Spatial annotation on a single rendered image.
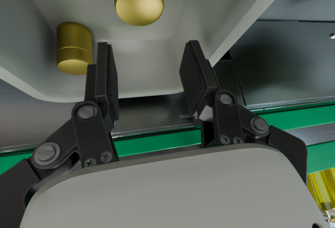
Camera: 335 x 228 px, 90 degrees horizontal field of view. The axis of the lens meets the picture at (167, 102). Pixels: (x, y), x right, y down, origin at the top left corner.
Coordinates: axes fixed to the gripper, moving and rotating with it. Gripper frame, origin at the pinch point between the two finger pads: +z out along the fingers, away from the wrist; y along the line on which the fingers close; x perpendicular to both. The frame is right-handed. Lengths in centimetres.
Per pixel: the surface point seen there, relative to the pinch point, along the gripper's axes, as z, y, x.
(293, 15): 13.3, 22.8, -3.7
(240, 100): 1.7, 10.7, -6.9
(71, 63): 6.5, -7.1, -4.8
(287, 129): -1.5, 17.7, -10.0
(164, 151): 0.4, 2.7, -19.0
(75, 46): 7.9, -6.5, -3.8
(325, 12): 13.3, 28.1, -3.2
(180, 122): 3.8, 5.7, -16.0
